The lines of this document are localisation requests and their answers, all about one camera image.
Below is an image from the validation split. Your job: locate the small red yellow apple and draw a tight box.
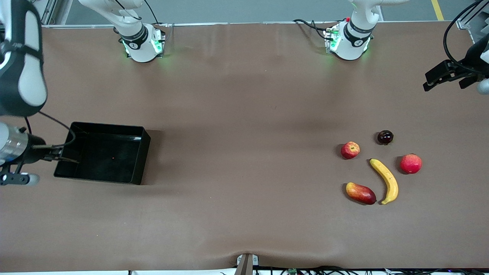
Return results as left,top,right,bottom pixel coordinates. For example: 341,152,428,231
340,141,361,160

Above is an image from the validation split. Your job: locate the long aluminium frame rail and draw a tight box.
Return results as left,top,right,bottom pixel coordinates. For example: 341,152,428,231
41,20,471,29

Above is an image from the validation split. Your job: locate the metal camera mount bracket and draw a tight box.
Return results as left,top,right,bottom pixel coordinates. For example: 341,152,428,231
234,254,260,275

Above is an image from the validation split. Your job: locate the table cover sheet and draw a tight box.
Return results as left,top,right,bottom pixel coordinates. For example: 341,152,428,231
0,21,489,272

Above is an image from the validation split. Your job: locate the aluminium frame profile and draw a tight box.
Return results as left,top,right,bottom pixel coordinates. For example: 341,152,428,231
40,0,74,26
456,0,489,43

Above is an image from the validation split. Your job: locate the black rectangular plastic tray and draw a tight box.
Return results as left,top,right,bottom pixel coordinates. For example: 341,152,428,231
53,121,151,186

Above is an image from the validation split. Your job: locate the thick black looping cable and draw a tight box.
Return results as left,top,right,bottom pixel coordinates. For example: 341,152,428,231
442,0,487,75

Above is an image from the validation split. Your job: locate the black arm base cable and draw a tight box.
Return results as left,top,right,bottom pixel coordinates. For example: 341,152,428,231
293,18,346,40

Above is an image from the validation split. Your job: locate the red yellow mango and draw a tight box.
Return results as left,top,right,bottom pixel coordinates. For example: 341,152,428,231
345,182,377,205

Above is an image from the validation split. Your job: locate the dark purple plum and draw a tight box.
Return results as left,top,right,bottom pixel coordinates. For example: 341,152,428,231
377,130,394,146

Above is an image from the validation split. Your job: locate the yellow banana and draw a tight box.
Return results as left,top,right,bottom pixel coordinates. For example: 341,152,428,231
369,158,399,205

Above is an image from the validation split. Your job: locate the large red apple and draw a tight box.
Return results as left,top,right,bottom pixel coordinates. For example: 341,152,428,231
400,153,423,175

